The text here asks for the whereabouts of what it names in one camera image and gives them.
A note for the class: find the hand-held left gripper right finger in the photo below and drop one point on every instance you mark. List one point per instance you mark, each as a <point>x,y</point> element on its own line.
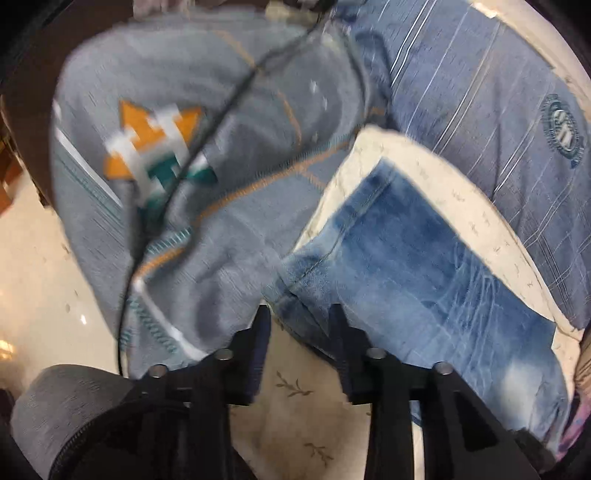
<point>344,350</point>

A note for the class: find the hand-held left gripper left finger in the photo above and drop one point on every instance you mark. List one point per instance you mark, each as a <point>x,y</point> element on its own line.
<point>258,350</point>

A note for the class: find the blue denim pants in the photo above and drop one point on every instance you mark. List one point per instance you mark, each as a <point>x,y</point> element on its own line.
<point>415,258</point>

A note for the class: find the cream leaf-print bedsheet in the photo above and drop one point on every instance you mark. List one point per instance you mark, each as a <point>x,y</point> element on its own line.
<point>300,429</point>

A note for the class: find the purple floral cloth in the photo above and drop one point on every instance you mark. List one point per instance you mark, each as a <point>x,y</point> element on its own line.
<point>575,424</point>

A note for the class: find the brown wooden headboard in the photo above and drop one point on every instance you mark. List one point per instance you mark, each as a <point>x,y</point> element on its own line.
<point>27,92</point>

